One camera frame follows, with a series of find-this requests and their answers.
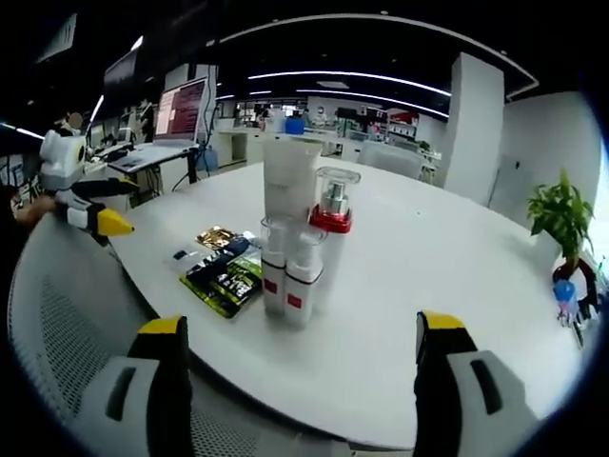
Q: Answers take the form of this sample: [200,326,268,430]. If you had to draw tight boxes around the white skincare tube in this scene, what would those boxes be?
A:
[263,137,321,223]

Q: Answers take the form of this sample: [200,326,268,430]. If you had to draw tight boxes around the blue water jug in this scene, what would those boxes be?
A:
[199,145,221,173]

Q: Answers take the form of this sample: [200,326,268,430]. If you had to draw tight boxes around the white mesh office chair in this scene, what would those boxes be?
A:
[9,213,415,457]

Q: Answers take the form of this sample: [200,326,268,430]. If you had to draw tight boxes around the small blue toy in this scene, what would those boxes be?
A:
[553,279,579,307]

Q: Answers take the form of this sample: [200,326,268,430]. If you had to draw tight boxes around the dark tabletop clutter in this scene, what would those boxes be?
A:
[556,266,603,335]

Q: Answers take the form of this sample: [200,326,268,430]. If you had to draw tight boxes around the green black skincare sachet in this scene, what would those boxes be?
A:
[179,254,264,319]

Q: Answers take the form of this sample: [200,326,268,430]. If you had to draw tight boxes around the office desk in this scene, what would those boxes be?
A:
[94,141,202,185]

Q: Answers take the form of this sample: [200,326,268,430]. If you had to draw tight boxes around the potted green plant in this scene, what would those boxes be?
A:
[526,169,596,270]

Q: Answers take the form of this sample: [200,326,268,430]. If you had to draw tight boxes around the ceiling air conditioner unit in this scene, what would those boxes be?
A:
[37,12,79,64]

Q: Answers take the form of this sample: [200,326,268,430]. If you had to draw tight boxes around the clear skincare sample packet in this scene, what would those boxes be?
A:
[164,247,206,275]

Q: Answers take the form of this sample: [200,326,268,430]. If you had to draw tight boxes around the red-collared skincare pump bottle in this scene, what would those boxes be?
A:
[308,166,362,310]

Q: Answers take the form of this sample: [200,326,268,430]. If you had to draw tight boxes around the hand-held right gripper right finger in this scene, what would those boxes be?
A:
[412,308,541,457]

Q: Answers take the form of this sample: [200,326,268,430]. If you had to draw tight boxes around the background display shelves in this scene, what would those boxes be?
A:
[365,107,421,145]

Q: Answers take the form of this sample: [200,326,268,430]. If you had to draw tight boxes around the gold skincare sachet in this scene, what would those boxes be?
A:
[195,227,239,250]

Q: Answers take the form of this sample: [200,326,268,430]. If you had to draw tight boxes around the ceiling light strip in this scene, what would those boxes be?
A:
[247,70,453,97]
[297,88,451,116]

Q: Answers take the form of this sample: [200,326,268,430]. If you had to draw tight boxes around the small white skincare bottle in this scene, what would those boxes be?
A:
[260,216,294,318]
[284,229,329,328]

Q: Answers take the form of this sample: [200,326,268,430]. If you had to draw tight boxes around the white counter cabinets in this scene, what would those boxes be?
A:
[216,127,363,166]

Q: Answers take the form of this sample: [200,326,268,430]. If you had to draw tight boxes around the black hanging display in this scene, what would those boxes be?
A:
[103,50,140,94]

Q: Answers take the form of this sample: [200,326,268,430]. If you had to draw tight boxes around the computer screen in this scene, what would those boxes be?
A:
[154,78,208,145]

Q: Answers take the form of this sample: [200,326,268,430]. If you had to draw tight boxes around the person's left hand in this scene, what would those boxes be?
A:
[13,194,59,225]

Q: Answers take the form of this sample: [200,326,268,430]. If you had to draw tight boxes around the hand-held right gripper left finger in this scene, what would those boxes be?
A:
[78,313,194,457]

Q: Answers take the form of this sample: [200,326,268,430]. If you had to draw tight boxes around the dark red pot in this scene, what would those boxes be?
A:
[551,264,599,292]

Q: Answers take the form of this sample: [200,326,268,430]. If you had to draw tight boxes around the dark blue silver skincare sachet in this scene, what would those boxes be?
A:
[189,232,263,278]

